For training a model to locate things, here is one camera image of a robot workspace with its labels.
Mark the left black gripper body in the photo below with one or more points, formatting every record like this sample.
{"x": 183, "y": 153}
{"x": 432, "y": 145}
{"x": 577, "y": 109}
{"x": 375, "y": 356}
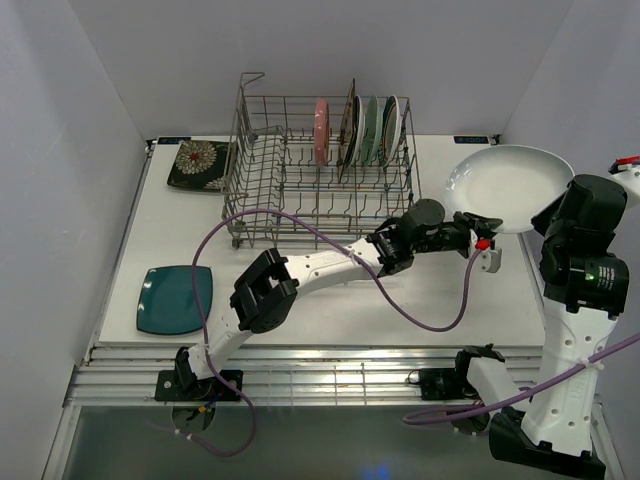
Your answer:
{"x": 450, "y": 236}

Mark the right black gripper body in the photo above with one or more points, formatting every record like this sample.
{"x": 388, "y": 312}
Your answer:
{"x": 546, "y": 224}

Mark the white oval plate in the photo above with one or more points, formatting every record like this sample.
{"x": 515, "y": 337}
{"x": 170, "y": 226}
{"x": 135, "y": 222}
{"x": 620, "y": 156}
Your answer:
{"x": 513, "y": 183}

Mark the green red rimmed white plate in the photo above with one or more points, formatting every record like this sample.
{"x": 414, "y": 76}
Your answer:
{"x": 391, "y": 130}

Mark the green floral plate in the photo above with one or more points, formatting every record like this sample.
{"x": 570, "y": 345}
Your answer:
{"x": 372, "y": 131}

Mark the cream floral square plate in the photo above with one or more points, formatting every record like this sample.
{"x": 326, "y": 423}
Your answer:
{"x": 346, "y": 130}

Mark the pink dotted scalloped plate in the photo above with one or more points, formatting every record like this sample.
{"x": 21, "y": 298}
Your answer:
{"x": 321, "y": 132}

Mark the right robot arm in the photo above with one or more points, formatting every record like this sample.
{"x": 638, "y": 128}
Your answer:
{"x": 585, "y": 287}

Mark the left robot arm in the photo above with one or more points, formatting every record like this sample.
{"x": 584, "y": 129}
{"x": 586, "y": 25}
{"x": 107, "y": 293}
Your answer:
{"x": 265, "y": 292}

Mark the black xdof logo sticker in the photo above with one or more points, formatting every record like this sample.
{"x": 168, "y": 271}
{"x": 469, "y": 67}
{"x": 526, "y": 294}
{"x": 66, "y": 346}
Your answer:
{"x": 470, "y": 139}

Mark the black floral square plate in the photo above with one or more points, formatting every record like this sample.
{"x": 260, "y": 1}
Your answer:
{"x": 199, "y": 165}

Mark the dark teal plate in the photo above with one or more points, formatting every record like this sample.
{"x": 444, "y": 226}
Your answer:
{"x": 166, "y": 304}

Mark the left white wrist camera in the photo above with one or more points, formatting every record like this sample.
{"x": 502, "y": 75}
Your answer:
{"x": 490, "y": 257}

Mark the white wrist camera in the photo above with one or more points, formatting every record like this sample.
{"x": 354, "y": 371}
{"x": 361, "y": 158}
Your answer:
{"x": 624, "y": 164}
{"x": 490, "y": 257}

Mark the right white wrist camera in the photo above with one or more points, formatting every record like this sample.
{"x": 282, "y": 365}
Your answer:
{"x": 624, "y": 164}

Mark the grey wire dish rack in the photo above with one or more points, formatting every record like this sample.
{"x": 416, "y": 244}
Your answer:
{"x": 271, "y": 166}

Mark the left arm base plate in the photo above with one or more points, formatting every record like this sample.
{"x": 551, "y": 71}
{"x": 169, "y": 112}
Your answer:
{"x": 177, "y": 386}

